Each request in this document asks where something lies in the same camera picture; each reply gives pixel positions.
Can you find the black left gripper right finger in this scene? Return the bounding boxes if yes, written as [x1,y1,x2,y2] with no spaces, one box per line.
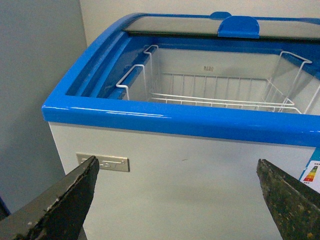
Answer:
[256,159,320,240]

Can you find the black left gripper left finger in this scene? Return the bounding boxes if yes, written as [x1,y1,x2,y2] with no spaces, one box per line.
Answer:
[0,156,100,240]

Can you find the glass sliding freezer lid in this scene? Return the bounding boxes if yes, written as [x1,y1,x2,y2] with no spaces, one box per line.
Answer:
[124,13,320,41]

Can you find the blue sliding lid handle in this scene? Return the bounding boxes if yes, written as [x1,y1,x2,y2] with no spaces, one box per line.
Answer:
[217,15,260,39]

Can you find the blue China energy label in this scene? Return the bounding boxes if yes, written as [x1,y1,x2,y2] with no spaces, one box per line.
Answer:
[299,147,320,193]

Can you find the silver brand nameplate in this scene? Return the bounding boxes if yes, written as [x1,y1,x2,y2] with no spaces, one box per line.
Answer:
[76,152,130,173]

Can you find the white chest freezer blue rim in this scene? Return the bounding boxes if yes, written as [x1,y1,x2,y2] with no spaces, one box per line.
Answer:
[42,11,320,240]

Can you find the white wire basket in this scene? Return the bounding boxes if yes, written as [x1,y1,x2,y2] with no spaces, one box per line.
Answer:
[111,45,320,115]

